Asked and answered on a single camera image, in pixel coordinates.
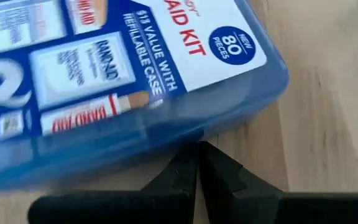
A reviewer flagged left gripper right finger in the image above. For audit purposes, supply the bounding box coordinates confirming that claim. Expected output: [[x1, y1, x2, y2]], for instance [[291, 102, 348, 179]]
[[198, 141, 358, 224]]

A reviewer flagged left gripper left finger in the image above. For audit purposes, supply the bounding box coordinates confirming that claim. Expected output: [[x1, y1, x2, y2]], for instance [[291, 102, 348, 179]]
[[27, 142, 200, 224]]

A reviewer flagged blue first aid kit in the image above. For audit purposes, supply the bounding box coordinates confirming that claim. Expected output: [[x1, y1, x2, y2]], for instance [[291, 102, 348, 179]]
[[0, 0, 290, 190]]

